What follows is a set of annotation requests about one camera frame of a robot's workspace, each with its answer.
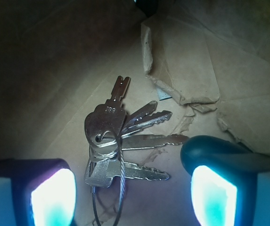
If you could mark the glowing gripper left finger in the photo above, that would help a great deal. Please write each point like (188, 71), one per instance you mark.
(37, 192)

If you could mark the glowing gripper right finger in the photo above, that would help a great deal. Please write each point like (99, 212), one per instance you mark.
(221, 198)

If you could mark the silver key bunch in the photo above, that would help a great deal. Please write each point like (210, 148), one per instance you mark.
(110, 131)

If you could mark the dark green oval case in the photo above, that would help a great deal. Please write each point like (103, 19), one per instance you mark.
(218, 153)

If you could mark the brown paper bag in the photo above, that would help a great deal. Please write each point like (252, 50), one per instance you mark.
(59, 59)

